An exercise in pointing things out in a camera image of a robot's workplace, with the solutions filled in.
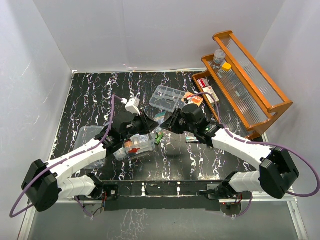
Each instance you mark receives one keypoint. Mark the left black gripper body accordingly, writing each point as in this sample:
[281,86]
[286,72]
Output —
[137,128]

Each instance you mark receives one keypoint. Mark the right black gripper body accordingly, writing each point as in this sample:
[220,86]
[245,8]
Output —
[183,126]

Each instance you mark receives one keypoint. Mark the green wind oil box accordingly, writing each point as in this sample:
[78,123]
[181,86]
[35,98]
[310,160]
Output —
[158,137]

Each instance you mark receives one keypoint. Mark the white blue gauze packet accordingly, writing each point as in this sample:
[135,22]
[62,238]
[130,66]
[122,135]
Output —
[140,139]

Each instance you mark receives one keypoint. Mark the orange brown medicine bottle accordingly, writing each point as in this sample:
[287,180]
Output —
[128,144]

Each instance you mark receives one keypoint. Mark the orange plaster packet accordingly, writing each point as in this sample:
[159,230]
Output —
[197,98]

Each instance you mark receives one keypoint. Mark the clear first aid box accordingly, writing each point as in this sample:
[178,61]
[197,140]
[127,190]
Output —
[137,150]

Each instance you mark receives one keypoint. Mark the dark pill blister pack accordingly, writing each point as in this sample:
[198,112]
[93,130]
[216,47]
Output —
[160,117]

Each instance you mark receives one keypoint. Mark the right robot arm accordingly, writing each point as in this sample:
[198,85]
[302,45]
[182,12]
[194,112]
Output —
[275,171]

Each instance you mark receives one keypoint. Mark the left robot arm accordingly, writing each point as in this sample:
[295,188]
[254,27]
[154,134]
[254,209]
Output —
[47,182]

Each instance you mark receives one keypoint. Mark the beige medicine box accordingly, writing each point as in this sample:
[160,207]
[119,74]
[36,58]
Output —
[212,97]

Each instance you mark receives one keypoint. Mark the red white medicine box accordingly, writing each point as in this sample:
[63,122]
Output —
[203,82]

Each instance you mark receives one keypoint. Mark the clear compartment organizer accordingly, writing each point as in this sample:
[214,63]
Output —
[167,99]

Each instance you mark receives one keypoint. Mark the orange wooden shelf rack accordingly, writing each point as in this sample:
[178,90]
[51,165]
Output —
[250,91]

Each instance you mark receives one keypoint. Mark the yellow capped bottle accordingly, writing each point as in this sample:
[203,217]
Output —
[226,66]

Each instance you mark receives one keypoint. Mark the clear jar on shelf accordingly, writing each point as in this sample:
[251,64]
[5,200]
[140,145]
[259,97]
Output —
[219,57]

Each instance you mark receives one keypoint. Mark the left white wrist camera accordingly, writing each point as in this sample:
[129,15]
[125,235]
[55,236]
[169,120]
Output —
[132,105]

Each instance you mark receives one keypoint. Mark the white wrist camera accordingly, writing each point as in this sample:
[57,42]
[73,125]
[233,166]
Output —
[192,98]
[132,105]

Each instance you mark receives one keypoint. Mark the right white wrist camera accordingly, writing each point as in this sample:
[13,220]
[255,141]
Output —
[192,98]

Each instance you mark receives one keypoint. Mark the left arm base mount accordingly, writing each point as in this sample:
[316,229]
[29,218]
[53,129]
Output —
[103,191]

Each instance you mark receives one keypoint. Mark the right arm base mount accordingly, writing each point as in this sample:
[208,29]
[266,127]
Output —
[223,190]

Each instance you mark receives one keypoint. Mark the metal frame rail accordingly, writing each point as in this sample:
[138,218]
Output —
[159,201]

